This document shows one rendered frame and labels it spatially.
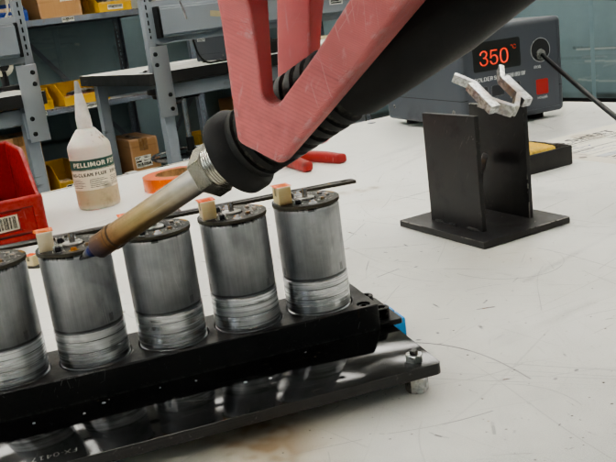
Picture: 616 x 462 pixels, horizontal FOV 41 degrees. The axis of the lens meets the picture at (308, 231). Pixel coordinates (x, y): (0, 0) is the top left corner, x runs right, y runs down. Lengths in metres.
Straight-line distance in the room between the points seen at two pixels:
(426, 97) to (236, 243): 0.57
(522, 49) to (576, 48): 5.15
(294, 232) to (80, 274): 0.08
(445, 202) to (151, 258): 0.23
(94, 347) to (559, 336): 0.17
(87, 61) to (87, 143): 4.32
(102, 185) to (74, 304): 0.39
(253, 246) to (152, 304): 0.04
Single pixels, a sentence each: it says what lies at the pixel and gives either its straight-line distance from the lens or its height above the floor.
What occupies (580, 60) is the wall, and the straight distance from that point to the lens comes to 5.95.
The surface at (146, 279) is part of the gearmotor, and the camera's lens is 0.29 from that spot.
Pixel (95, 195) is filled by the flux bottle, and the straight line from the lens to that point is 0.67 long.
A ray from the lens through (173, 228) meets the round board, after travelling 0.29.
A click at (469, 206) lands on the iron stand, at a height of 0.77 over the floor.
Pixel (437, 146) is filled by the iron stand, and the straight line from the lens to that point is 0.46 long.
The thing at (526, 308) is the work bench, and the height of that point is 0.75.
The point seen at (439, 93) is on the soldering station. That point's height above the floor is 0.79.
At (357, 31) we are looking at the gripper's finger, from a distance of 0.19.
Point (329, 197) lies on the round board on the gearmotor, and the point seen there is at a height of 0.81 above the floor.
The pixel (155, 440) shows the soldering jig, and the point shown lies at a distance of 0.26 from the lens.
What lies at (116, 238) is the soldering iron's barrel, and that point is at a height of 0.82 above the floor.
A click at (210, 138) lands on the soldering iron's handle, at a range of 0.22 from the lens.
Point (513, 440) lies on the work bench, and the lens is 0.26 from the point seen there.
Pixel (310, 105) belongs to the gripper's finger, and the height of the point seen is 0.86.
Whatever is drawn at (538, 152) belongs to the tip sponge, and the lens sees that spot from 0.61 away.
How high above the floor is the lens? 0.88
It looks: 15 degrees down
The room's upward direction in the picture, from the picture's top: 8 degrees counter-clockwise
